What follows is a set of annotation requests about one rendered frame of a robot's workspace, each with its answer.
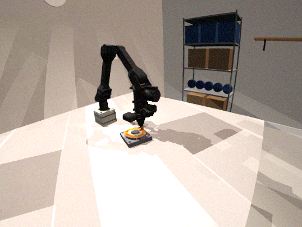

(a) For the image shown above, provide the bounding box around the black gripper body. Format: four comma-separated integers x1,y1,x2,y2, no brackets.
122,100,148,122

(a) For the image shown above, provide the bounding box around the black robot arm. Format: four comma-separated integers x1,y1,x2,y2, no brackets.
94,44,161,118

